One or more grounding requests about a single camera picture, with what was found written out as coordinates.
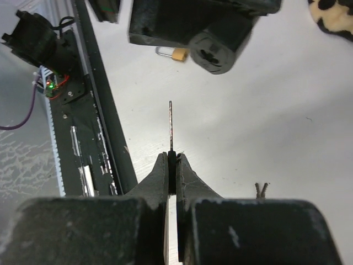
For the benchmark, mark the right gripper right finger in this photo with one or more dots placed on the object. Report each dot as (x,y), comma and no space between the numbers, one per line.
(217,230)

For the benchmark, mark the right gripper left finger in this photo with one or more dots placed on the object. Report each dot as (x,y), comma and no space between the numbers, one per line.
(127,229)

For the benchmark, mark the black-headed keys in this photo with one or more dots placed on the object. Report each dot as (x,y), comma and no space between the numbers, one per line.
(172,156)

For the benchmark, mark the small brass padlock long shackle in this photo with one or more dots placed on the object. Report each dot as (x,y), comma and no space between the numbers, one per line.
(176,54)

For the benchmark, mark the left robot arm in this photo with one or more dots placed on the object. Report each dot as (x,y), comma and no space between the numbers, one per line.
(215,32)

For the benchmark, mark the silver keys of large padlock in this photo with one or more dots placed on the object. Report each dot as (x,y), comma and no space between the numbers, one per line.
(261,192)

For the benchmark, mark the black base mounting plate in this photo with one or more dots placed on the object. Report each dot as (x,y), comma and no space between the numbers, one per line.
(93,152)

